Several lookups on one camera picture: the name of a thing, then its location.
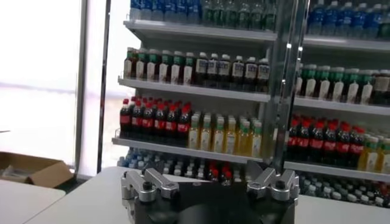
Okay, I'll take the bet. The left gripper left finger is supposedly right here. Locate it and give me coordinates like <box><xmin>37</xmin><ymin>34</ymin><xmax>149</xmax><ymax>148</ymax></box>
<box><xmin>121</xmin><ymin>159</ymin><xmax>180</xmax><ymax>203</ymax></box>

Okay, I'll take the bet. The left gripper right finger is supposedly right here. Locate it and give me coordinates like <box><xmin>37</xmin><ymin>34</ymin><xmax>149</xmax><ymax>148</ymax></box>
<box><xmin>246</xmin><ymin>159</ymin><xmax>300</xmax><ymax>201</ymax></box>

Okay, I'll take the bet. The yellow tea bottle white cap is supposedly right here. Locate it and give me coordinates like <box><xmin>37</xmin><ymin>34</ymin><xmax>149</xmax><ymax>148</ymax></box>
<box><xmin>224</xmin><ymin>119</ymin><xmax>238</xmax><ymax>155</ymax></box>
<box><xmin>199</xmin><ymin>117</ymin><xmax>213</xmax><ymax>152</ymax></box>
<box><xmin>236</xmin><ymin>121</ymin><xmax>251</xmax><ymax>156</ymax></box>
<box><xmin>358</xmin><ymin>136</ymin><xmax>380</xmax><ymax>172</ymax></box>
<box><xmin>212</xmin><ymin>117</ymin><xmax>225</xmax><ymax>153</ymax></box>
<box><xmin>187</xmin><ymin>115</ymin><xmax>200</xmax><ymax>150</ymax></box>
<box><xmin>250</xmin><ymin>122</ymin><xmax>263</xmax><ymax>158</ymax></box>
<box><xmin>376</xmin><ymin>138</ymin><xmax>390</xmax><ymax>174</ymax></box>

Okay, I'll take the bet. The cola bottle red cap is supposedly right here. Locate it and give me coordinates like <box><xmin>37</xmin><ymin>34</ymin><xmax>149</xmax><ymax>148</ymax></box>
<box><xmin>336</xmin><ymin>123</ymin><xmax>352</xmax><ymax>167</ymax></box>
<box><xmin>310</xmin><ymin>121</ymin><xmax>325</xmax><ymax>164</ymax></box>
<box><xmin>131</xmin><ymin>100</ymin><xmax>144</xmax><ymax>139</ymax></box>
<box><xmin>287</xmin><ymin>118</ymin><xmax>300</xmax><ymax>161</ymax></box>
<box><xmin>141</xmin><ymin>102</ymin><xmax>155</xmax><ymax>141</ymax></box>
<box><xmin>154</xmin><ymin>103</ymin><xmax>167</xmax><ymax>142</ymax></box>
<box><xmin>297</xmin><ymin>119</ymin><xmax>311</xmax><ymax>163</ymax></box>
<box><xmin>323</xmin><ymin>122</ymin><xmax>338</xmax><ymax>166</ymax></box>
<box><xmin>349</xmin><ymin>127</ymin><xmax>366</xmax><ymax>169</ymax></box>
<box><xmin>165</xmin><ymin>105</ymin><xmax>179</xmax><ymax>144</ymax></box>
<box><xmin>177</xmin><ymin>107</ymin><xmax>193</xmax><ymax>146</ymax></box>
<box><xmin>119</xmin><ymin>99</ymin><xmax>132</xmax><ymax>138</ymax></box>

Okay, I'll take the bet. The brown cardboard box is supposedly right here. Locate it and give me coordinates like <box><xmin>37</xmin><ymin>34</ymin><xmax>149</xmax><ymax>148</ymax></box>
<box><xmin>0</xmin><ymin>151</ymin><xmax>75</xmax><ymax>189</ymax></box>

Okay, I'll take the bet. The dark tea bottle green cap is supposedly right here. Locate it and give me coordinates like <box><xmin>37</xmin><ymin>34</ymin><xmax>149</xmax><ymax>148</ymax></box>
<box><xmin>359</xmin><ymin>69</ymin><xmax>374</xmax><ymax>105</ymax></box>
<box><xmin>170</xmin><ymin>51</ymin><xmax>184</xmax><ymax>85</ymax></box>
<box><xmin>316</xmin><ymin>65</ymin><xmax>332</xmax><ymax>100</ymax></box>
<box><xmin>295</xmin><ymin>63</ymin><xmax>305</xmax><ymax>96</ymax></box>
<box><xmin>158</xmin><ymin>50</ymin><xmax>172</xmax><ymax>83</ymax></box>
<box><xmin>135</xmin><ymin>48</ymin><xmax>148</xmax><ymax>81</ymax></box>
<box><xmin>330</xmin><ymin>67</ymin><xmax>346</xmax><ymax>102</ymax></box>
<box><xmin>146</xmin><ymin>49</ymin><xmax>160</xmax><ymax>82</ymax></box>
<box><xmin>183</xmin><ymin>52</ymin><xmax>196</xmax><ymax>86</ymax></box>
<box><xmin>302</xmin><ymin>64</ymin><xmax>317</xmax><ymax>98</ymax></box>
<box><xmin>345</xmin><ymin>68</ymin><xmax>360</xmax><ymax>104</ymax></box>

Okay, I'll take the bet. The black bottle blue-white label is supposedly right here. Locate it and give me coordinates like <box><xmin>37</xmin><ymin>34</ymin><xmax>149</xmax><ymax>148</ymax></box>
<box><xmin>257</xmin><ymin>58</ymin><xmax>271</xmax><ymax>93</ymax></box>
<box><xmin>207</xmin><ymin>53</ymin><xmax>219</xmax><ymax>88</ymax></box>
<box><xmin>194</xmin><ymin>52</ymin><xmax>209</xmax><ymax>86</ymax></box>
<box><xmin>244</xmin><ymin>57</ymin><xmax>258</xmax><ymax>92</ymax></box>
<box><xmin>218</xmin><ymin>54</ymin><xmax>232</xmax><ymax>89</ymax></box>
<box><xmin>231</xmin><ymin>55</ymin><xmax>245</xmax><ymax>91</ymax></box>

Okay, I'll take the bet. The grey metal shelving unit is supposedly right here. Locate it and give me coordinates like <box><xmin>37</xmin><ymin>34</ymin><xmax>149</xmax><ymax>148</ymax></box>
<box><xmin>111</xmin><ymin>0</ymin><xmax>293</xmax><ymax>183</ymax></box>
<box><xmin>268</xmin><ymin>0</ymin><xmax>390</xmax><ymax>209</ymax></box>

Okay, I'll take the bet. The dark bottle with pale label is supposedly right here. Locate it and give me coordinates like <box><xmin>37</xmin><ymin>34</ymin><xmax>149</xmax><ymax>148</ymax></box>
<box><xmin>372</xmin><ymin>69</ymin><xmax>390</xmax><ymax>106</ymax></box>

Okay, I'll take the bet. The clear green drink bottle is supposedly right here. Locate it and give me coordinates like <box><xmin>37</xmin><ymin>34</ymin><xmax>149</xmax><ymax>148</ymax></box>
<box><xmin>213</xmin><ymin>0</ymin><xmax>227</xmax><ymax>27</ymax></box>
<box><xmin>237</xmin><ymin>0</ymin><xmax>252</xmax><ymax>30</ymax></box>
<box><xmin>379</xmin><ymin>5</ymin><xmax>390</xmax><ymax>40</ymax></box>
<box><xmin>263</xmin><ymin>0</ymin><xmax>278</xmax><ymax>32</ymax></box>
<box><xmin>225</xmin><ymin>0</ymin><xmax>239</xmax><ymax>29</ymax></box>
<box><xmin>250</xmin><ymin>0</ymin><xmax>264</xmax><ymax>30</ymax></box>
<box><xmin>200</xmin><ymin>0</ymin><xmax>215</xmax><ymax>26</ymax></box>

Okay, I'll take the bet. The blue label water bottle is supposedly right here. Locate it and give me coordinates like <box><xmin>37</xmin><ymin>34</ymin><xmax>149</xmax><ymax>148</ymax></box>
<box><xmin>152</xmin><ymin>0</ymin><xmax>165</xmax><ymax>23</ymax></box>
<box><xmin>187</xmin><ymin>0</ymin><xmax>202</xmax><ymax>25</ymax></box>
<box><xmin>164</xmin><ymin>0</ymin><xmax>177</xmax><ymax>23</ymax></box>
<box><xmin>140</xmin><ymin>0</ymin><xmax>154</xmax><ymax>21</ymax></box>
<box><xmin>307</xmin><ymin>0</ymin><xmax>324</xmax><ymax>35</ymax></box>
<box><xmin>336</xmin><ymin>1</ymin><xmax>352</xmax><ymax>38</ymax></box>
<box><xmin>322</xmin><ymin>0</ymin><xmax>338</xmax><ymax>37</ymax></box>
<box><xmin>175</xmin><ymin>0</ymin><xmax>188</xmax><ymax>24</ymax></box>
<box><xmin>130</xmin><ymin>0</ymin><xmax>142</xmax><ymax>21</ymax></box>
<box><xmin>350</xmin><ymin>2</ymin><xmax>367</xmax><ymax>38</ymax></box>
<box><xmin>364</xmin><ymin>3</ymin><xmax>382</xmax><ymax>40</ymax></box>

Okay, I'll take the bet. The black window frame post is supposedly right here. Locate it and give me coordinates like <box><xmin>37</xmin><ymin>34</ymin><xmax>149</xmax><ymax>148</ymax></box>
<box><xmin>96</xmin><ymin>0</ymin><xmax>112</xmax><ymax>173</ymax></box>

